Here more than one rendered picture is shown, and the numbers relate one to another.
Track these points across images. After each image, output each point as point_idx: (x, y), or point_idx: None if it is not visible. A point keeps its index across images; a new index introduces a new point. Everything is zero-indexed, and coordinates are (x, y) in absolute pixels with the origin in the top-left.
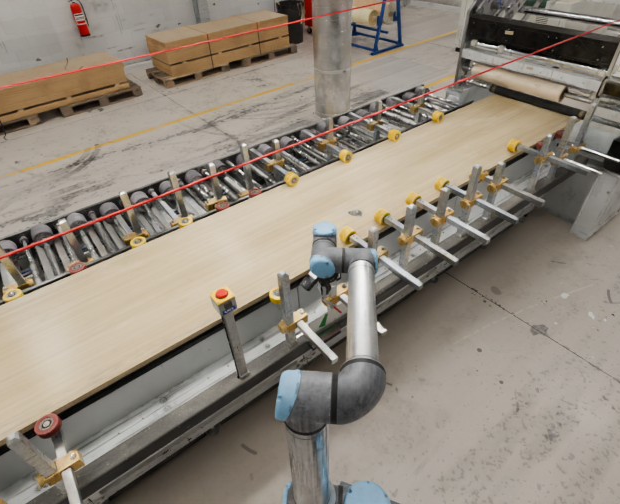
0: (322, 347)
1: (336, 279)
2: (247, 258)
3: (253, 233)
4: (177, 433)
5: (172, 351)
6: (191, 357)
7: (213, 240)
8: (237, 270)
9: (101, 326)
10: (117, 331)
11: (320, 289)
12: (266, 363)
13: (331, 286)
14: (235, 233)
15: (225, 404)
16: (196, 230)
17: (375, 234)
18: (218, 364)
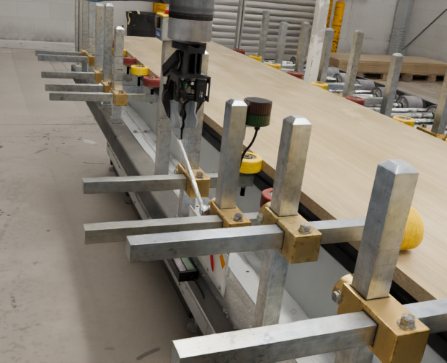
0: (114, 178)
1: (178, 99)
2: (349, 158)
3: (425, 172)
4: (125, 164)
5: (203, 127)
6: (205, 159)
7: (404, 148)
8: (319, 148)
9: (252, 96)
10: (240, 99)
11: (184, 115)
12: (164, 202)
13: (176, 110)
14: (425, 162)
15: (138, 191)
16: (433, 144)
17: (285, 130)
18: (204, 202)
